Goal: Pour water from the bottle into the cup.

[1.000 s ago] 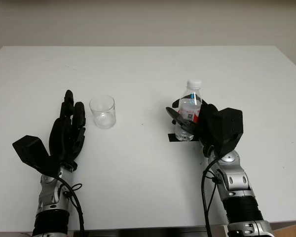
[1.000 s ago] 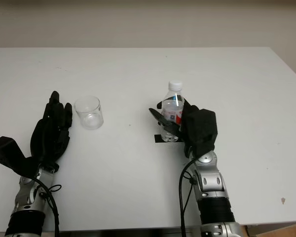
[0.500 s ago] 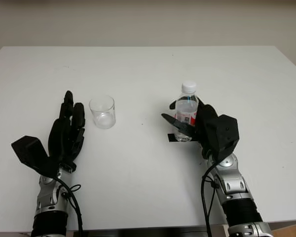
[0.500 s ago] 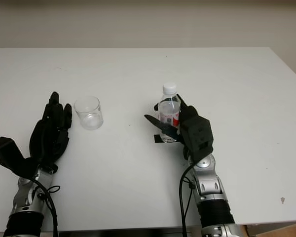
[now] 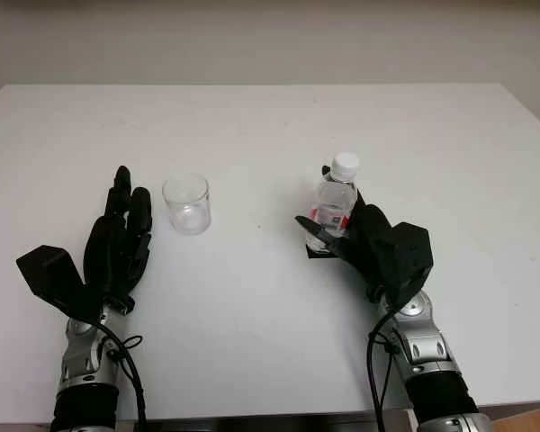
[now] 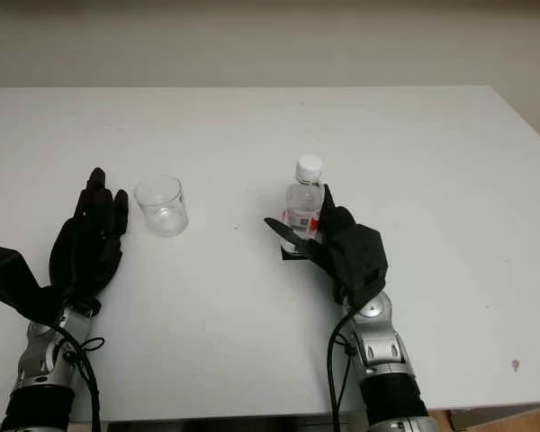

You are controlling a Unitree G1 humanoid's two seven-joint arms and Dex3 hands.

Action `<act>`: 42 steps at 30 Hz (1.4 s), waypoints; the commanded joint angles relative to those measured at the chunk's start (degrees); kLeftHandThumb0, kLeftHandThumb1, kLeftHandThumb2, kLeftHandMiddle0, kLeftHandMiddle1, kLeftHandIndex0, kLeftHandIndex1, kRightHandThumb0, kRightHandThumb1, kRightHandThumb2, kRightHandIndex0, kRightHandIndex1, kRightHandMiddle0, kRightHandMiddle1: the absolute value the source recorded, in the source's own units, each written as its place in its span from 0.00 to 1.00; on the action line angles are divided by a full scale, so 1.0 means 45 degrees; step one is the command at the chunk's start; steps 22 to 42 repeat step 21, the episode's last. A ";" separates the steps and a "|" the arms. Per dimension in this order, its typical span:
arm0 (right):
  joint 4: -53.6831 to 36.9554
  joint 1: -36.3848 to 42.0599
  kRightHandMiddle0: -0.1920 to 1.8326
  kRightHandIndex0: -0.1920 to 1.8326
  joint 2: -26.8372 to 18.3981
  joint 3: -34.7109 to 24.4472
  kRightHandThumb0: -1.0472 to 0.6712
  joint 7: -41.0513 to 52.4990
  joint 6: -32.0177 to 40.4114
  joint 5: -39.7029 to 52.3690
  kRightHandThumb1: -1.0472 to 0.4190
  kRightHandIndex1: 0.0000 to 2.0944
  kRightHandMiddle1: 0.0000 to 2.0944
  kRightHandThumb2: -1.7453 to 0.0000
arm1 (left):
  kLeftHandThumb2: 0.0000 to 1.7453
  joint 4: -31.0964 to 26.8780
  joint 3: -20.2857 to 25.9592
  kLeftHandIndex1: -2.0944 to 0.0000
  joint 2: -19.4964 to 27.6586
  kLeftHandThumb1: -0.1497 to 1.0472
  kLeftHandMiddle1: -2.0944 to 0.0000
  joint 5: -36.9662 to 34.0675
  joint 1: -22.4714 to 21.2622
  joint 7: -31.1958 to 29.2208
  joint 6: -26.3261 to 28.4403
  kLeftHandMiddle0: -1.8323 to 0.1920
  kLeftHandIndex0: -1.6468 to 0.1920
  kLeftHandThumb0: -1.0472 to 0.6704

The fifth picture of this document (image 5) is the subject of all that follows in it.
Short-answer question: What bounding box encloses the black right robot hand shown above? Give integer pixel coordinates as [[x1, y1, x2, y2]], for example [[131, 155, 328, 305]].
[[294, 165, 398, 302]]

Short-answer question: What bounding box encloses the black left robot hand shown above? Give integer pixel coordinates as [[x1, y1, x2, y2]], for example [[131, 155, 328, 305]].
[[83, 165, 154, 312]]

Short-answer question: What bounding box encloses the clear plastic water bottle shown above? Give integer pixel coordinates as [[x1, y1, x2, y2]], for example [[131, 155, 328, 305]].
[[308, 152, 360, 251]]

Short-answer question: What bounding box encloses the clear glass cup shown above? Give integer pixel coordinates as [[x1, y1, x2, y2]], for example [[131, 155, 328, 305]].
[[161, 174, 212, 236]]

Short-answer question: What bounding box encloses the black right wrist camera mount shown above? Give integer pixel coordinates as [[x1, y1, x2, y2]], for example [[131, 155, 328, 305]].
[[376, 220, 435, 312]]

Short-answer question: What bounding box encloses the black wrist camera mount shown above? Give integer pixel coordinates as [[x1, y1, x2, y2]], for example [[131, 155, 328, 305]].
[[15, 244, 105, 323], [376, 220, 435, 312]]

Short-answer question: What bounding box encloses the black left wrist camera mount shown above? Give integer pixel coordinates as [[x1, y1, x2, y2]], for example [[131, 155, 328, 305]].
[[15, 244, 105, 323]]

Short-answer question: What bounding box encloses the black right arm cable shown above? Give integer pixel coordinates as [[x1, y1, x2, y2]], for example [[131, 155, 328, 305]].
[[366, 305, 402, 432]]

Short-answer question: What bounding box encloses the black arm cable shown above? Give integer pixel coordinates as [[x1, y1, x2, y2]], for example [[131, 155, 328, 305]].
[[366, 305, 402, 432], [94, 313, 148, 432]]

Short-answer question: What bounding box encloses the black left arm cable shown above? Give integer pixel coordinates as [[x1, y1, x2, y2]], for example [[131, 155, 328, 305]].
[[94, 313, 148, 432]]

